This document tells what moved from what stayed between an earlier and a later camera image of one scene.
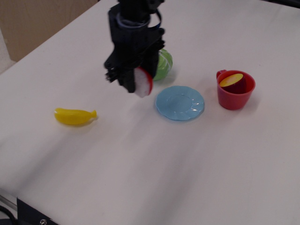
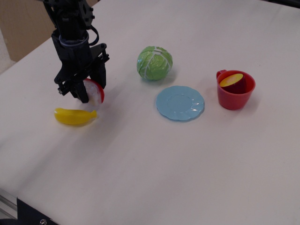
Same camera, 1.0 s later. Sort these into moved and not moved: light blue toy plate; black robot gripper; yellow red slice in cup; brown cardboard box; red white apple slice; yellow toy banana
Moved: black robot gripper; red white apple slice
Not moved: yellow red slice in cup; yellow toy banana; light blue toy plate; brown cardboard box
